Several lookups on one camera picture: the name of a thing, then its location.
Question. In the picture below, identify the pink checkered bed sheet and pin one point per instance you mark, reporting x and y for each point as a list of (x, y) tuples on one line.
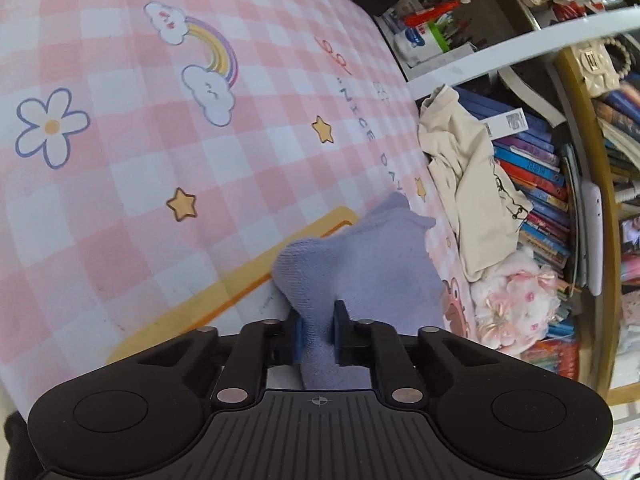
[(157, 154)]

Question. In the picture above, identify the white pink plush bunny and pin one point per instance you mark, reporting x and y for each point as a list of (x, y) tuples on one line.
[(514, 303)]

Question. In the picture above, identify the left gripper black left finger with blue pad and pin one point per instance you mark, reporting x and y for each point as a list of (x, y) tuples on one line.
[(245, 358)]

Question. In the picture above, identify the red bottle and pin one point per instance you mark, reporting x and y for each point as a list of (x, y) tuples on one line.
[(433, 13)]

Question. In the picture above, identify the lavender purple sweater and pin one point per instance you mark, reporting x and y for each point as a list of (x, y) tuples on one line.
[(379, 268)]

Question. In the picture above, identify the wooden bookshelf with books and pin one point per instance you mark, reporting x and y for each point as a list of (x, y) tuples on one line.
[(556, 74)]

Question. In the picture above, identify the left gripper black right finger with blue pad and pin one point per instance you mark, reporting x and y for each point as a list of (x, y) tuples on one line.
[(386, 355)]

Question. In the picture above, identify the white bed frame post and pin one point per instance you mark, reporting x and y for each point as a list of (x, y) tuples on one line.
[(524, 47)]

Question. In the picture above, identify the white box with barcode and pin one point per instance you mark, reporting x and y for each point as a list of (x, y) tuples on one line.
[(506, 124)]

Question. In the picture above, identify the cream beige garment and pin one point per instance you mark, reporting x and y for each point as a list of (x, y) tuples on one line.
[(483, 207)]

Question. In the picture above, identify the white jar green lid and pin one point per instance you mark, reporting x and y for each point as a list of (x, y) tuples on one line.
[(416, 45)]

